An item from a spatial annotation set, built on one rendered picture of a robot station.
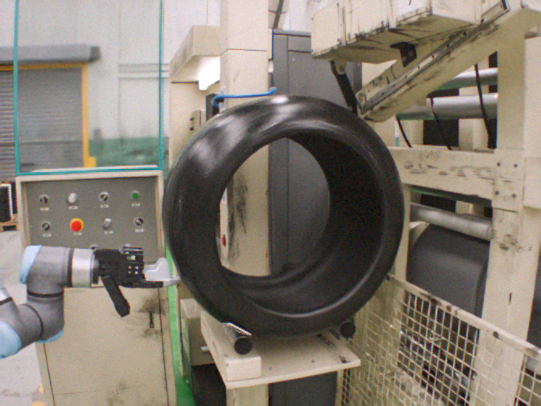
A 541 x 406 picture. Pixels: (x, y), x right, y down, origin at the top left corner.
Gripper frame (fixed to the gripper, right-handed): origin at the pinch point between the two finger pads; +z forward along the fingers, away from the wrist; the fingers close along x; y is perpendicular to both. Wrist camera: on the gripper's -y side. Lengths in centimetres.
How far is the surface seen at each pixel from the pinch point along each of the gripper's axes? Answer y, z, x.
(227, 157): 31.0, 6.3, -12.5
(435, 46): 64, 52, -18
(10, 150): -19, -278, 947
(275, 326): -6.2, 21.7, -12.5
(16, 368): -116, -77, 163
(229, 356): -17.0, 13.4, -5.9
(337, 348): -19, 46, 0
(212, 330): -17.1, 12.5, 10.3
